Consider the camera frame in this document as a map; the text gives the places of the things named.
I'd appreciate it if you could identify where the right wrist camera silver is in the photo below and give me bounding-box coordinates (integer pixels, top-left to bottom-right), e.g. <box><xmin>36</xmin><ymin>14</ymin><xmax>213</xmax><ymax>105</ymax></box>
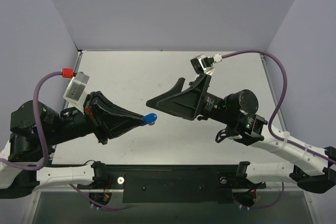
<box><xmin>190</xmin><ymin>54</ymin><xmax>215</xmax><ymax>76</ymax></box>

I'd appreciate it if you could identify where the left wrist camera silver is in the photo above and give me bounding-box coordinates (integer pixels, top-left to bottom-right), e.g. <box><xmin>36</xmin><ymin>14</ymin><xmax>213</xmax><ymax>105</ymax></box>
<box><xmin>63</xmin><ymin>72</ymin><xmax>89</xmax><ymax>113</ymax></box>

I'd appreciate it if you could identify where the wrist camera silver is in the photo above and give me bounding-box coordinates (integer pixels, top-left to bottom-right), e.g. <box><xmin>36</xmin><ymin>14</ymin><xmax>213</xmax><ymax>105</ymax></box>
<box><xmin>190</xmin><ymin>54</ymin><xmax>215</xmax><ymax>76</ymax></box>
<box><xmin>63</xmin><ymin>72</ymin><xmax>89</xmax><ymax>113</ymax></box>

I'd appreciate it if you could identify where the blue key tag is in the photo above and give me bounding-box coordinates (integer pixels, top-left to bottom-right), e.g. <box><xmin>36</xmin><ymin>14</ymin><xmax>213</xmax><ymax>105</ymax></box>
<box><xmin>142</xmin><ymin>113</ymin><xmax>157</xmax><ymax>125</ymax></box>

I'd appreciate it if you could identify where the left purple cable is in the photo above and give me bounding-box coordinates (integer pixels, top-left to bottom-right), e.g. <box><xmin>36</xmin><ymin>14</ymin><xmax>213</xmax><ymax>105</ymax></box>
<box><xmin>0</xmin><ymin>68</ymin><xmax>76</xmax><ymax>171</ymax></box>

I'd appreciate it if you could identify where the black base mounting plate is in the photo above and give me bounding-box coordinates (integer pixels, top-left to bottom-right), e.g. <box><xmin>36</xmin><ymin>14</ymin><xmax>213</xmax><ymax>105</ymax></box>
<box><xmin>78</xmin><ymin>163</ymin><xmax>266</xmax><ymax>204</ymax></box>

